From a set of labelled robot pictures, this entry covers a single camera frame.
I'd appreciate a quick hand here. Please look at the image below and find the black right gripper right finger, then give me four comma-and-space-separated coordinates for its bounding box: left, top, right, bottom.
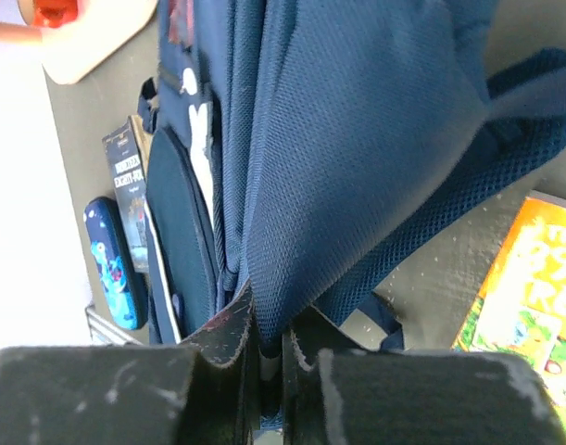
283, 308, 566, 444

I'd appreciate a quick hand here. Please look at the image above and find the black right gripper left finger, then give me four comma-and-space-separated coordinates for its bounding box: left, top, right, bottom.
0, 290, 259, 444

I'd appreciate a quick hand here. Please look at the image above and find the orange 39-Storey Treehouse book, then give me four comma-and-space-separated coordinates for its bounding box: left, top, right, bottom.
452, 191, 566, 432

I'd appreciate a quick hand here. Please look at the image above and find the navy blue student backpack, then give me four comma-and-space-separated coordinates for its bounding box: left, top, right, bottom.
139, 1, 566, 349

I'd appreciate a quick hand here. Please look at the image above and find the blue dinosaur pencil case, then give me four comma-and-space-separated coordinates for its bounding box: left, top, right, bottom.
83, 197, 148, 330

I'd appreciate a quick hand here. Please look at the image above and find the Nineteen Eighty-Four dark book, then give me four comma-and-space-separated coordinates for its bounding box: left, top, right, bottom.
102, 115, 152, 273

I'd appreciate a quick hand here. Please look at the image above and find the pink three-tier shelf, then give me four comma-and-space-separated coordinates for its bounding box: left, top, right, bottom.
41, 0, 157, 85

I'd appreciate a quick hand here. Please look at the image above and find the orange cup on shelf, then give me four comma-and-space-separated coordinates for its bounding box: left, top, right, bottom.
32, 0, 79, 29

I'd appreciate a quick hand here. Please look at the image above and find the aluminium frame rail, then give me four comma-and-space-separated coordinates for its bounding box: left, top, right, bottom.
85, 305, 141, 346

